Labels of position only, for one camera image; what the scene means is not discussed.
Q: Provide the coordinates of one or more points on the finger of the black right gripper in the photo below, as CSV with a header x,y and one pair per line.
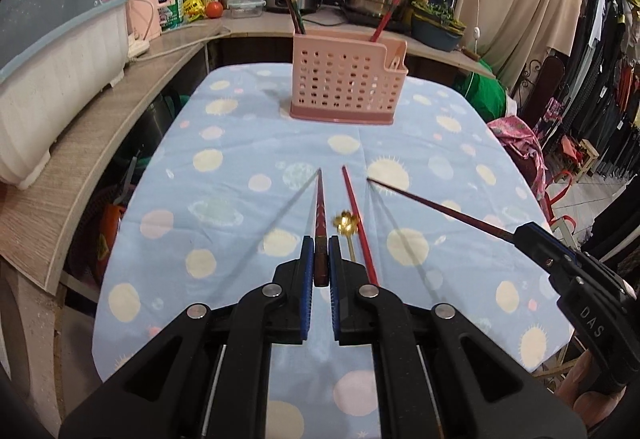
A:
x,y
544,249

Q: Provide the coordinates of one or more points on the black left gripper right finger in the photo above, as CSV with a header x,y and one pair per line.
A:
x,y
436,374

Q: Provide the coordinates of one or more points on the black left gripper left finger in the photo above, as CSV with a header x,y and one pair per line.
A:
x,y
206,374

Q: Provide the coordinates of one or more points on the gold flower spoon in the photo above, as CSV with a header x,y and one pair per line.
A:
x,y
346,224

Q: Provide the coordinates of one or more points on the person's hand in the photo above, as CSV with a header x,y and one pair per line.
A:
x,y
591,407

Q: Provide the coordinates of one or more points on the pink floral bag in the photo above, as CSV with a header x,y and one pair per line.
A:
x,y
522,145

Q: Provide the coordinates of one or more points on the green bag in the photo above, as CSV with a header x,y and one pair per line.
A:
x,y
486,95

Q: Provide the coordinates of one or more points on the wooden counter shelf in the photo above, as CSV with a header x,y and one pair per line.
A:
x,y
38,224

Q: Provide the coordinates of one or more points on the blue basin with vegetables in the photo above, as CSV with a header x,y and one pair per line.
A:
x,y
434,25

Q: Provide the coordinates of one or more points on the pink perforated utensil holder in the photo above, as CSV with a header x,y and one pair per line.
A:
x,y
346,77

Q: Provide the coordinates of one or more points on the black induction cooker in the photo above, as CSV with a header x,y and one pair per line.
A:
x,y
366,19

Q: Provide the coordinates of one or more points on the red chopstick in holder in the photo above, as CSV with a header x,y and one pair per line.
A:
x,y
384,21

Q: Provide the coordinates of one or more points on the green dark chopstick in holder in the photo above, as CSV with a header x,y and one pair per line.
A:
x,y
296,17

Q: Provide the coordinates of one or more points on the white blue dish rack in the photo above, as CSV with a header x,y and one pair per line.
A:
x,y
56,56

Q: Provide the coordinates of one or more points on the red tomato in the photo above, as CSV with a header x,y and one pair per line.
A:
x,y
214,9

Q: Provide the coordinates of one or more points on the yellow snack packet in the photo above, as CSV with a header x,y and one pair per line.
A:
x,y
193,10

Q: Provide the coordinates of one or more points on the clear glass food container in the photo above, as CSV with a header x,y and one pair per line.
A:
x,y
246,8

